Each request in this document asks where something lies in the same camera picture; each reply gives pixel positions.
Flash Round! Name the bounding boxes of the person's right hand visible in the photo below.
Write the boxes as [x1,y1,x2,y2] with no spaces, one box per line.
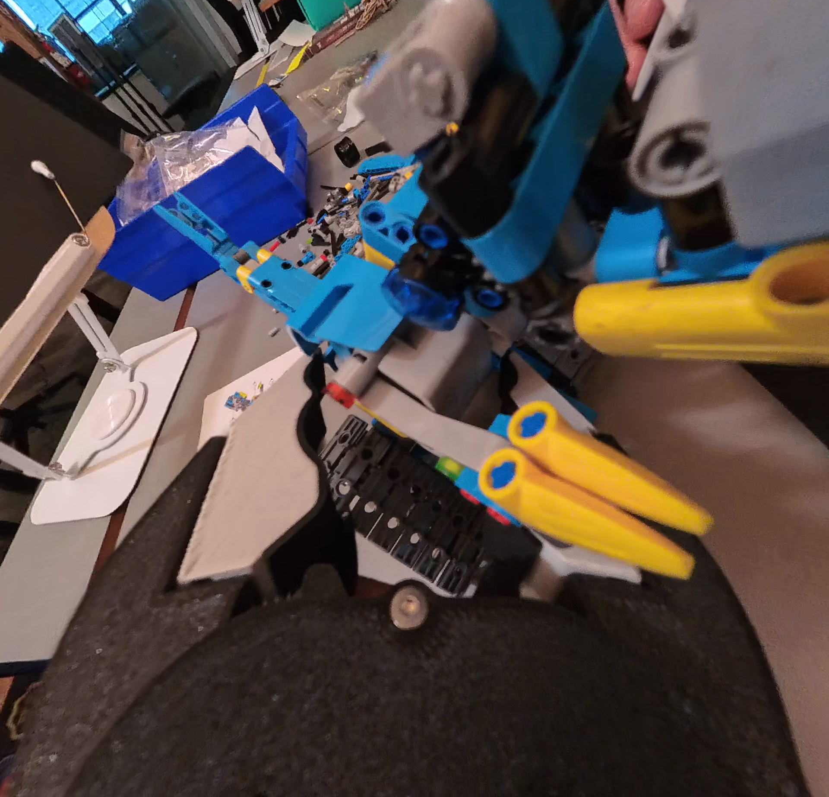
[614,0,669,90]

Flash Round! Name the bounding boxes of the large black board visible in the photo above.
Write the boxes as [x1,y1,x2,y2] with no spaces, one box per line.
[0,73,135,326]

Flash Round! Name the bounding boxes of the grey desk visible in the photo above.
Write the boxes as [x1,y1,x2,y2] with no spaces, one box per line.
[0,0,829,785]

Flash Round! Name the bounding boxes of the clear plastic parts bags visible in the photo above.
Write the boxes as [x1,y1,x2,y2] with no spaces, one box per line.
[117,105,287,229]

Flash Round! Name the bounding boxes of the paned window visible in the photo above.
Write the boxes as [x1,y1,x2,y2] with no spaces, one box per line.
[0,0,154,48]

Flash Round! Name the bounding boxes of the blue storage bin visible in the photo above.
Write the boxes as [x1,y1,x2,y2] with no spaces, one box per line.
[97,84,311,303]

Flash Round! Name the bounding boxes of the white stand with wire rods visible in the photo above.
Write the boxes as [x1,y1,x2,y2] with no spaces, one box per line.
[0,160,199,526]

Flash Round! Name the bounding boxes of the tilted wooden board stand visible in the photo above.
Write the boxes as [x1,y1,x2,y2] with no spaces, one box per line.
[215,0,274,83]

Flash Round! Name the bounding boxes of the pile of loose building bricks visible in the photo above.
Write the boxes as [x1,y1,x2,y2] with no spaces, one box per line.
[267,136,417,274]

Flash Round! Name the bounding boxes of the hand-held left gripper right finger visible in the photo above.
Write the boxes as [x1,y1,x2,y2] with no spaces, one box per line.
[504,350,643,601]

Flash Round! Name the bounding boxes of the white instruction booklet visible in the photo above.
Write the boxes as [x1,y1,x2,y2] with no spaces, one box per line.
[197,349,309,452]

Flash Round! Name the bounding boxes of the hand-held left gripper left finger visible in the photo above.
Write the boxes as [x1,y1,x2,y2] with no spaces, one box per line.
[176,355,361,601]

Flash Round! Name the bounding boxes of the blue grey building-block toy robot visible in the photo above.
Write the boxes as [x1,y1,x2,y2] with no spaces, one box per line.
[154,0,829,598]

